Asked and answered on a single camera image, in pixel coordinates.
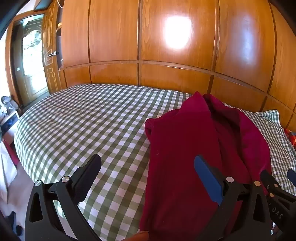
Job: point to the green checked pillow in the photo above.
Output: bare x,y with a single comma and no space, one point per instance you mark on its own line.
275,125

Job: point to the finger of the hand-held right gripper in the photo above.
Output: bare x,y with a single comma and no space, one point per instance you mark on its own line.
292,175
269,179

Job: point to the white cloth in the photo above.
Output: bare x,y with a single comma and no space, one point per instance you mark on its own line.
6,169

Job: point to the white tablet device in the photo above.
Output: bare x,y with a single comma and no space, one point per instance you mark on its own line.
10,120

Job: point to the dark red shirt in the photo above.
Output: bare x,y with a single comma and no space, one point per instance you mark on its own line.
189,166

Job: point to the red patterned cloth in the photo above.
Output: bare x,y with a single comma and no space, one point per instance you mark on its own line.
291,136

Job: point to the wooden wardrobe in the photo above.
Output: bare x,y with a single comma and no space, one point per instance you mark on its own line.
175,46

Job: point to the grey bag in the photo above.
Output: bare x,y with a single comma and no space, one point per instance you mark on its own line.
8,103

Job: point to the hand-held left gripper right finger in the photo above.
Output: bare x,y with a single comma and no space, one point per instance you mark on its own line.
209,179

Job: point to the green checked bed sheet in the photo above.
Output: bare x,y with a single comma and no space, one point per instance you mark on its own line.
87,125

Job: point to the wooden door with glass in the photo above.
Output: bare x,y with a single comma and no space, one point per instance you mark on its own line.
30,62

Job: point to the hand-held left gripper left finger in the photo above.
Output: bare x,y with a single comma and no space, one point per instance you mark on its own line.
86,179

